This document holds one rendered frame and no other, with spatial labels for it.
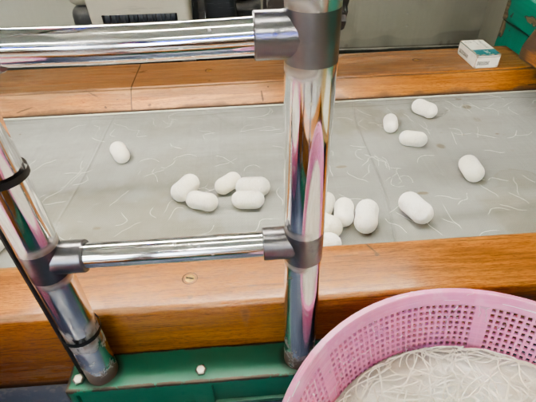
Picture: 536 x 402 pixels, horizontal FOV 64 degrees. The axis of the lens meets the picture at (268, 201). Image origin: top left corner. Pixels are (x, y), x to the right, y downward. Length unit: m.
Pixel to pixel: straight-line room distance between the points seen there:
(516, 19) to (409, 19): 1.88
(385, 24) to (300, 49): 2.47
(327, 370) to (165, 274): 0.14
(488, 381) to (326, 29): 0.27
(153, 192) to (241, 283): 0.18
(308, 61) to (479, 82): 0.54
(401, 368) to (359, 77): 0.42
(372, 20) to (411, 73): 1.96
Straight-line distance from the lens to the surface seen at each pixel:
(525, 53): 0.68
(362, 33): 2.63
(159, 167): 0.51
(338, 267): 0.34
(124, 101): 0.64
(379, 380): 0.34
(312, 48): 0.18
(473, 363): 0.36
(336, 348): 0.31
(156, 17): 1.05
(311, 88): 0.19
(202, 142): 0.54
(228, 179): 0.44
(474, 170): 0.49
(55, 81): 0.71
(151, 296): 0.34
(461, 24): 2.80
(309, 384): 0.29
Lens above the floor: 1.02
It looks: 40 degrees down
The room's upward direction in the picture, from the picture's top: 2 degrees counter-clockwise
